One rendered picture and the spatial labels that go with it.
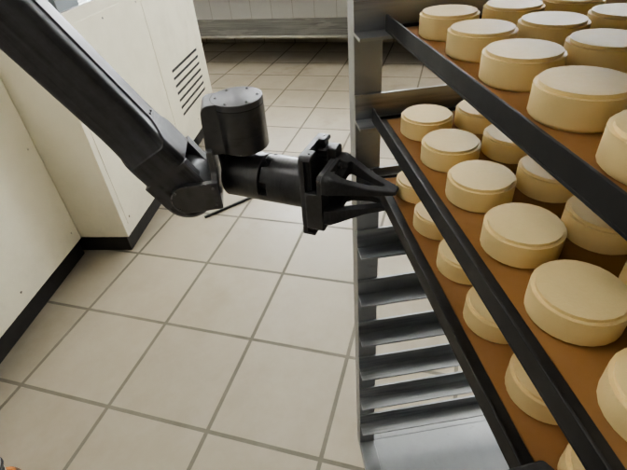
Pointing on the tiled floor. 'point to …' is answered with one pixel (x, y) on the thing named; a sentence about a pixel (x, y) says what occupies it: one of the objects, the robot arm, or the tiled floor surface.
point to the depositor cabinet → (109, 35)
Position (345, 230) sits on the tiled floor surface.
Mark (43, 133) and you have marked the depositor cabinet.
